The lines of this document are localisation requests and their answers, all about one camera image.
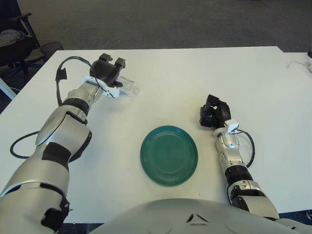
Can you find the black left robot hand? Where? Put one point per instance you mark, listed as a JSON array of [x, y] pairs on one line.
[[102, 70]]

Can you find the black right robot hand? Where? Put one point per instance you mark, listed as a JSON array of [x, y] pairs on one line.
[[223, 112]]

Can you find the clear bottle with blue cap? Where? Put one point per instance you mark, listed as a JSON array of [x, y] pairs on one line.
[[131, 89]]

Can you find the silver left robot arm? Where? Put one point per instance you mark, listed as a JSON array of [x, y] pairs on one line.
[[63, 126]]

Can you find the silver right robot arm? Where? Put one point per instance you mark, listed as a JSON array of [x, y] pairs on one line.
[[231, 158]]

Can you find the green ribbed plate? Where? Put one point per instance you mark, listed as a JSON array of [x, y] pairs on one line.
[[168, 156]]

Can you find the black mesh wastebasket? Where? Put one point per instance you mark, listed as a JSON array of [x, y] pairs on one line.
[[52, 48]]

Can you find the black office chair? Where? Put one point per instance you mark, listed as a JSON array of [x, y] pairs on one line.
[[14, 51]]

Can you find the white desk leg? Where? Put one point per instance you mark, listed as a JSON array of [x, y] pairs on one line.
[[6, 89]]

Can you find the grey cloth on chair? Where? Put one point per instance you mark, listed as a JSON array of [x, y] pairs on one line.
[[9, 36]]

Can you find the grey robot torso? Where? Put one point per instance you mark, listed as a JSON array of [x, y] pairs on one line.
[[158, 219]]

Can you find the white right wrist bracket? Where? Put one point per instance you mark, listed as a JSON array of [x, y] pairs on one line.
[[232, 124]]

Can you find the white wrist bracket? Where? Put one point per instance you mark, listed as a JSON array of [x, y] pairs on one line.
[[232, 124], [113, 92]]

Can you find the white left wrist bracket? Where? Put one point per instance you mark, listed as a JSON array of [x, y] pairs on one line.
[[113, 92]]

